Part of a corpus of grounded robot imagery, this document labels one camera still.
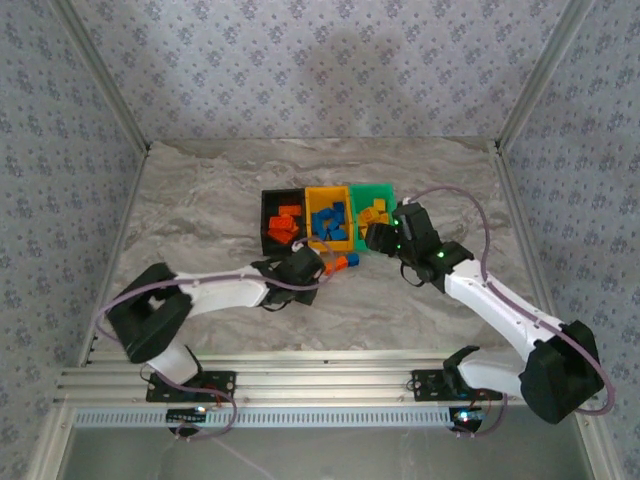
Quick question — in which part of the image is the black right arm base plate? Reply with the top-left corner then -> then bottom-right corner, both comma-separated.
410,368 -> 504,403

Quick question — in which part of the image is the aluminium frame post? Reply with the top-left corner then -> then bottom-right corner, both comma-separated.
494,0 -> 599,151
49,0 -> 152,154

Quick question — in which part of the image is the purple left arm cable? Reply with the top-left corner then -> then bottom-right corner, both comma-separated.
95,238 -> 337,442

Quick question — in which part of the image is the aluminium table side rail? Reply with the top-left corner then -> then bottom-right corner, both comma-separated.
492,142 -> 564,326
77,144 -> 154,366

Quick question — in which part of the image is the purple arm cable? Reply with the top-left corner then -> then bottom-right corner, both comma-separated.
397,185 -> 616,440
95,238 -> 337,442

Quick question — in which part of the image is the aluminium mounting rail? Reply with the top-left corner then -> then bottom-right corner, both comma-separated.
53,349 -> 526,405

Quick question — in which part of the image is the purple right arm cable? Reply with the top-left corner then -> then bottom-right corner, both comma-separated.
397,185 -> 616,440

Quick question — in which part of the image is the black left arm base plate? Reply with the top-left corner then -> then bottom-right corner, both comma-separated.
145,369 -> 237,403

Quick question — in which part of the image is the green plastic container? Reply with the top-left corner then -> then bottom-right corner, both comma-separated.
348,183 -> 399,246

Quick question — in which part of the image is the grey slotted cable duct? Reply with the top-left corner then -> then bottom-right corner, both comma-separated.
73,405 -> 496,430

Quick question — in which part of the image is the aluminium frame leg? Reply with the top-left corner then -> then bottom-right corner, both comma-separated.
24,404 -> 76,480
572,414 -> 626,480

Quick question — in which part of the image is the yellow plastic container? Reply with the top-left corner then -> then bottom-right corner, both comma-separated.
303,186 -> 356,252

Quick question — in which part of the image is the black plastic container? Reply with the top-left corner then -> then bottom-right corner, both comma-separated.
260,188 -> 309,256

